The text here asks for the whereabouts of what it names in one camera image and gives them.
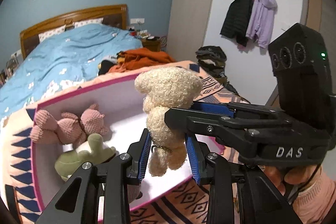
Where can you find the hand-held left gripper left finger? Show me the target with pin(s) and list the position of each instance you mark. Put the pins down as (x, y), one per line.
(143, 158)

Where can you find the green frog plush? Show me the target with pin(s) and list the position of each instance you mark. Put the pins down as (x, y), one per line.
(76, 161)

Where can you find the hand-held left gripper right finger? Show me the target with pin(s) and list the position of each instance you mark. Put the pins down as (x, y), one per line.
(193, 161)

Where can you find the wooden nightstand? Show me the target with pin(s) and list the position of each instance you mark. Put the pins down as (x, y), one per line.
(153, 45)

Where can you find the cream curly bear plush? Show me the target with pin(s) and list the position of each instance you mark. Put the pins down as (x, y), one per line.
(168, 87)

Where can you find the pink knitted rabbit plush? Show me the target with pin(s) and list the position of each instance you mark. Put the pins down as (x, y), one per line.
(68, 127)

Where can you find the black puffer jacket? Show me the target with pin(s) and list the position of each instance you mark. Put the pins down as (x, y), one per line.
(236, 16)

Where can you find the wooden bed blue duvet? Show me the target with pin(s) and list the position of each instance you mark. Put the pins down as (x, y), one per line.
(65, 56)

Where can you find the small round fan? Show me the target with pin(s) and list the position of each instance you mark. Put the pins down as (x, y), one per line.
(164, 41)

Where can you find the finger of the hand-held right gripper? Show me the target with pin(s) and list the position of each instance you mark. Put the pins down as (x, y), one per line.
(197, 121)
(212, 107)

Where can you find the pile of dark clothes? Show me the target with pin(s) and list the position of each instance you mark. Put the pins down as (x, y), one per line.
(212, 58)

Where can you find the white wall socket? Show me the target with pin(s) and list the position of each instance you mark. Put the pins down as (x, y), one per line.
(137, 21)

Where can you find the white patterned pillow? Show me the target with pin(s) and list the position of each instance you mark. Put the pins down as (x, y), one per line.
(86, 22)
(51, 33)

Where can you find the pink box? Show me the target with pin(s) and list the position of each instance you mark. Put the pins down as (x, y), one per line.
(123, 103)

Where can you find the person's right forearm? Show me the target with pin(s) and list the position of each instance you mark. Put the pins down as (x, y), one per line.
(317, 197)

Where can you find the wooden headboard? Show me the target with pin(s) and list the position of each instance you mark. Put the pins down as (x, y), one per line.
(29, 40)

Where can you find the orange cloth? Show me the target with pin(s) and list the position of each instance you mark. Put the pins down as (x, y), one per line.
(147, 56)

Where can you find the purple hooded jacket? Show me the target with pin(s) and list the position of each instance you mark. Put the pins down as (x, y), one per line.
(262, 14)

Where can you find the person's right hand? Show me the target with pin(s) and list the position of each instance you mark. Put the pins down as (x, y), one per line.
(286, 176)

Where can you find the cluttered bedside table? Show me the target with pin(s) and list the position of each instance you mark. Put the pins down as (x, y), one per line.
(11, 62)

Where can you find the black garment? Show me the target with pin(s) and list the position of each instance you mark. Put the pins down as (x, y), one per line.
(105, 66)

